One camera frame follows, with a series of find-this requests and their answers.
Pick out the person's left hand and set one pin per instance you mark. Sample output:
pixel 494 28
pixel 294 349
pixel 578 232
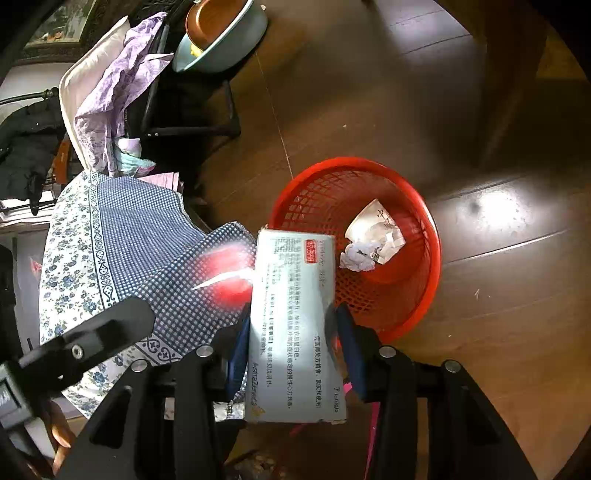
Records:
pixel 61 434

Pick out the framed picture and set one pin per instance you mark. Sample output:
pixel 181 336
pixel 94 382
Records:
pixel 64 23

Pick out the light blue cloth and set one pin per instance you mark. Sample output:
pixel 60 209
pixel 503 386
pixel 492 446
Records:
pixel 131 159

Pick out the white medicine box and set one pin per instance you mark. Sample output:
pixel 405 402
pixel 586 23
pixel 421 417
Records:
pixel 291 323

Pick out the crumpled white paper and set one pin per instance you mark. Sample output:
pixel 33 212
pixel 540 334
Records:
pixel 374 235

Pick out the black jacket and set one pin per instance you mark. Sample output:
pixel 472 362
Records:
pixel 25 152

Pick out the pink plastic strip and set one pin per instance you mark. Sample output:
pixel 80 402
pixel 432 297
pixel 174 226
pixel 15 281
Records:
pixel 375 429

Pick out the light blue plastic basin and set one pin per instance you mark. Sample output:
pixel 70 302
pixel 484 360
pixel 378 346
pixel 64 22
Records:
pixel 235 44

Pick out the black metal chair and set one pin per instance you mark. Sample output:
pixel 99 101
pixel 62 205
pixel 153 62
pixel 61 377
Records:
pixel 194 115

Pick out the purple floral cloth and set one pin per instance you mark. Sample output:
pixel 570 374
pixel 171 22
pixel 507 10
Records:
pixel 120 83

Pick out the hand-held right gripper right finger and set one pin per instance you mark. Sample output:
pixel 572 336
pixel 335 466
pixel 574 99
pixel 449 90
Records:
pixel 352 355

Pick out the silver foil blister pack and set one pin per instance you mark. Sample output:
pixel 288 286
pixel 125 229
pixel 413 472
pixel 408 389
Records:
pixel 231 410

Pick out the brown plastic basin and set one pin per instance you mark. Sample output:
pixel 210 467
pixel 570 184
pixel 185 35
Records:
pixel 217 18

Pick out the white quilted pillow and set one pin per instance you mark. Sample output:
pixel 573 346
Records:
pixel 81 87

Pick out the blue floral bed sheet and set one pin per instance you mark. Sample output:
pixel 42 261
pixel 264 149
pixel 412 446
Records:
pixel 124 221

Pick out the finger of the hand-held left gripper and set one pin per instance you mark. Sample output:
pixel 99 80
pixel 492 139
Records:
pixel 101 330

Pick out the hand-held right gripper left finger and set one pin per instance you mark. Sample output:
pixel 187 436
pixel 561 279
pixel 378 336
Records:
pixel 238 364

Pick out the red plastic mesh basket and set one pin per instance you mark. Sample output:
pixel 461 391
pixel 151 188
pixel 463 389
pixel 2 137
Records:
pixel 406 295

